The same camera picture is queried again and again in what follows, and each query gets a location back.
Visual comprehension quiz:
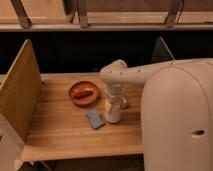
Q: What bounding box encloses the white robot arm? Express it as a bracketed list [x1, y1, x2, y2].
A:
[99, 58, 213, 171]

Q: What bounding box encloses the blue sponge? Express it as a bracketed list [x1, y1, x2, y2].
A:
[87, 110, 104, 130]

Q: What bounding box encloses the red sausage in bowl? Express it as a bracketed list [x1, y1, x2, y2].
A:
[74, 91, 93, 99]

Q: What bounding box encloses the orange bowl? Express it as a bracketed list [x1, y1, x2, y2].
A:
[69, 81, 100, 106]

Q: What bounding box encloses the right dark side panel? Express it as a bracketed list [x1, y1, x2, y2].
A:
[151, 37, 174, 63]

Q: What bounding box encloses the left wooden side panel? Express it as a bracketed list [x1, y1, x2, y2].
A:
[0, 39, 42, 141]

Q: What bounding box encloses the wooden shelf frame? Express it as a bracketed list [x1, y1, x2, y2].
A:
[0, 0, 213, 32]

